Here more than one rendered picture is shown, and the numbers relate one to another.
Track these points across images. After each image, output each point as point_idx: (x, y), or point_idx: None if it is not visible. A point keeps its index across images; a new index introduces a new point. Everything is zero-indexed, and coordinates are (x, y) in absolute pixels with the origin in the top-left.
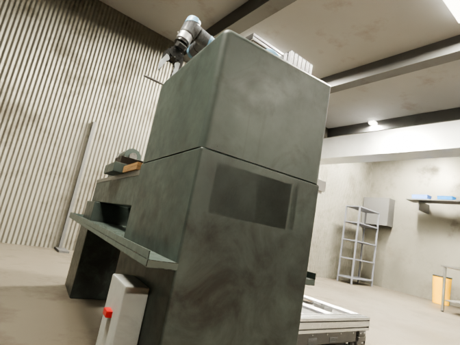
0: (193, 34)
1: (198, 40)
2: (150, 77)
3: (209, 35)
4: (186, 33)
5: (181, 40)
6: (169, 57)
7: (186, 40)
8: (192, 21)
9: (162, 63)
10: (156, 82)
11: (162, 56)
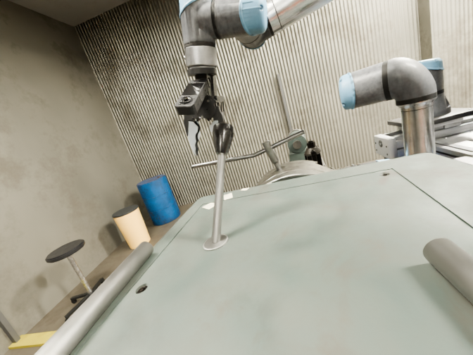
0: (205, 37)
1: (224, 36)
2: (200, 163)
3: (234, 4)
4: (191, 53)
5: (194, 74)
6: (196, 125)
7: (201, 65)
8: (185, 12)
9: (193, 144)
10: (212, 165)
11: (186, 132)
